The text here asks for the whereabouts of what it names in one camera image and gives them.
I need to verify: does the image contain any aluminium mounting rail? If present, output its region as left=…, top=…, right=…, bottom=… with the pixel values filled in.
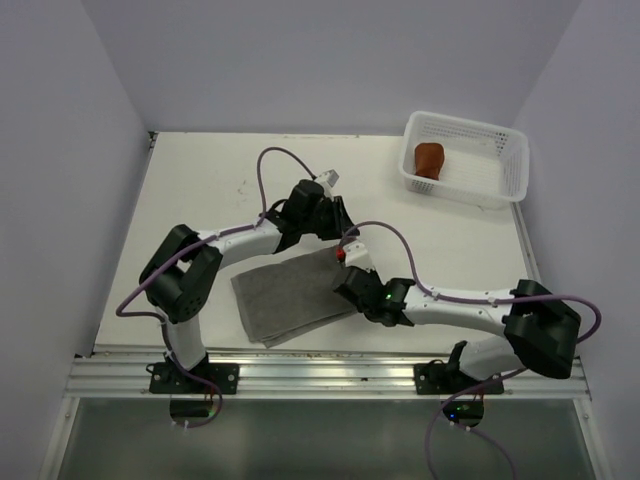
left=65, top=355, right=592, bottom=400

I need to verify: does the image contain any white perforated plastic basket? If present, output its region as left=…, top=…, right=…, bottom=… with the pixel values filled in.
left=398, top=111, right=530, bottom=209

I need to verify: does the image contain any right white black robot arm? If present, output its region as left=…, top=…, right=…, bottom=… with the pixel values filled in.
left=332, top=266, right=581, bottom=393

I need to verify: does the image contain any rust brown towel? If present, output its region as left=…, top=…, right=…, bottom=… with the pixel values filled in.
left=414, top=142, right=445, bottom=181

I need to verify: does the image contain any grey towel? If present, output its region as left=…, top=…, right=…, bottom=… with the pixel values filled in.
left=231, top=246, right=356, bottom=348

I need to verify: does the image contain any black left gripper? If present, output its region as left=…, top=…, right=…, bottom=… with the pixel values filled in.
left=300, top=195, right=359, bottom=240

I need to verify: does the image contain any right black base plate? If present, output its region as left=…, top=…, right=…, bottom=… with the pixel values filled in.
left=413, top=361, right=481, bottom=395

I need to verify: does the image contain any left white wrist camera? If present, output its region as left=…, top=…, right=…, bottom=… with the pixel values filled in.
left=314, top=169, right=339, bottom=190

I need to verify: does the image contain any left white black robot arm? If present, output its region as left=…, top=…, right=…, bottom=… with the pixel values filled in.
left=138, top=180, right=354, bottom=393

